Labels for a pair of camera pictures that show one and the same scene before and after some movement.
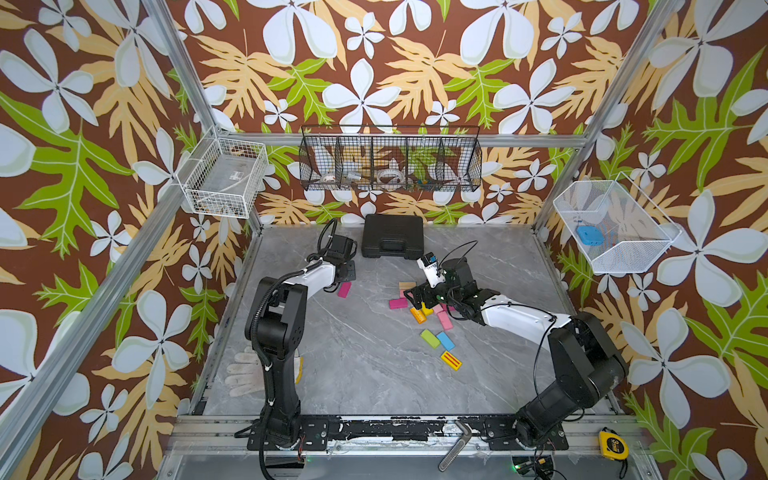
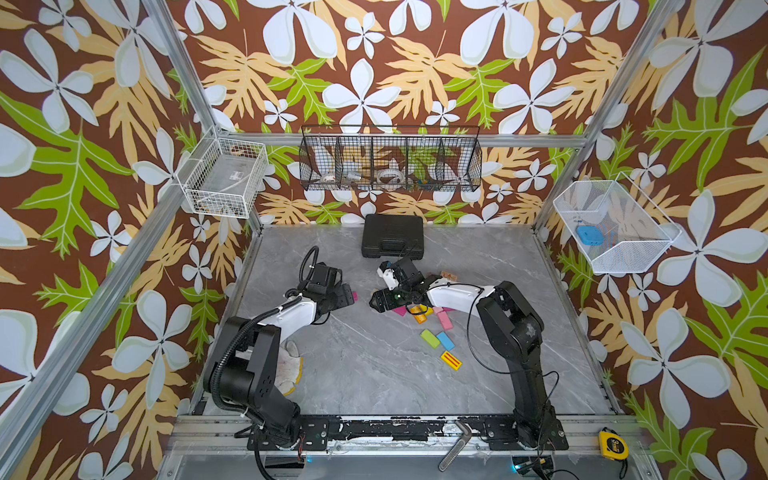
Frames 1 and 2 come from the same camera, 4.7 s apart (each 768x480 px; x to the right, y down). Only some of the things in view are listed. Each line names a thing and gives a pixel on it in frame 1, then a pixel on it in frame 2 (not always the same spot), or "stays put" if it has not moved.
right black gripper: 426,290 → 378,300
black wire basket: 390,158 stays put
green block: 430,338 stays put
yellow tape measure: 612,446 stays put
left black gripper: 351,271 → 344,294
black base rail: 496,433 stays put
